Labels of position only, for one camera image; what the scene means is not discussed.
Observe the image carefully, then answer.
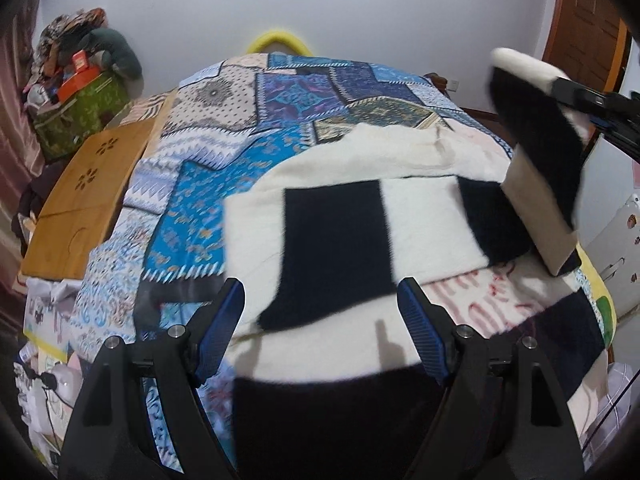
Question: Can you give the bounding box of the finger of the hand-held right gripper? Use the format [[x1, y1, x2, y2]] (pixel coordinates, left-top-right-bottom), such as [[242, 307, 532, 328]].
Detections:
[[550, 77, 640, 122], [589, 115, 640, 162]]

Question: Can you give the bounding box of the yellow curved headboard pad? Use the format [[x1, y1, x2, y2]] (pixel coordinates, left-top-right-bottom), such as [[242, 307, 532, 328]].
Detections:
[[245, 30, 313, 56]]

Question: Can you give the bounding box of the white appliance with black cable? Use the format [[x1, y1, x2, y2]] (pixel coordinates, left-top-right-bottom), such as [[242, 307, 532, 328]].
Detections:
[[20, 362, 83, 441]]

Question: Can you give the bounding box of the blue patchwork bedspread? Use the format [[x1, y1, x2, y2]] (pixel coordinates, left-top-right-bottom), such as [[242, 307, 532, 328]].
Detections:
[[70, 52, 513, 480]]

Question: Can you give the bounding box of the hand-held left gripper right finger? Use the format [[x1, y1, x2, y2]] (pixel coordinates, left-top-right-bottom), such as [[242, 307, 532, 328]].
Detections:
[[396, 276, 586, 480]]

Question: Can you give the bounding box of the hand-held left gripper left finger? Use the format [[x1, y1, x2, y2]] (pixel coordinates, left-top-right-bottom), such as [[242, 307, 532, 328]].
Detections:
[[59, 277, 246, 480]]

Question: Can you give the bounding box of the pile of patterned clothes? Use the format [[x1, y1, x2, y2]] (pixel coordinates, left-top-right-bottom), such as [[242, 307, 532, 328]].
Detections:
[[31, 8, 108, 81]]

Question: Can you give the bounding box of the white cabinet with stickers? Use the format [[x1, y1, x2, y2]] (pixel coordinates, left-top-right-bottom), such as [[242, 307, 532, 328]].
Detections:
[[580, 35, 640, 321]]

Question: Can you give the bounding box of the pink curtain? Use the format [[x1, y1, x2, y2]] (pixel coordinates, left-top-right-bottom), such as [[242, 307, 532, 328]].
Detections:
[[0, 0, 48, 221]]

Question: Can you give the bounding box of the brown wooden door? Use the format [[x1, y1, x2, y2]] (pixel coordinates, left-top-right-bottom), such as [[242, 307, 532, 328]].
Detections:
[[541, 0, 632, 96]]

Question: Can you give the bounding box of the green patterned storage box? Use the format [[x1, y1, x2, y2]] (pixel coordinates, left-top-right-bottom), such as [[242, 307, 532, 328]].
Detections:
[[34, 70, 132, 162]]

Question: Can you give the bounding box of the wooden lap table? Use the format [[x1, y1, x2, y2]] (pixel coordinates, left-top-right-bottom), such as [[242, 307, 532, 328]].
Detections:
[[21, 92, 178, 281]]

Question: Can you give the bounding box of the black and white fuzzy blanket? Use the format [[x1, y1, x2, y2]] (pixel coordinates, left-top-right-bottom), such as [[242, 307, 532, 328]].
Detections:
[[224, 47, 607, 480]]

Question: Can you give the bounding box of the orange box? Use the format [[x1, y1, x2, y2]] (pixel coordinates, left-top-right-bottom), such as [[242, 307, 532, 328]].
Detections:
[[56, 51, 103, 103]]

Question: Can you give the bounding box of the white blanket with pink print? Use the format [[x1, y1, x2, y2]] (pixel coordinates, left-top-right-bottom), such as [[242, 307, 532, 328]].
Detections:
[[422, 252, 616, 441]]

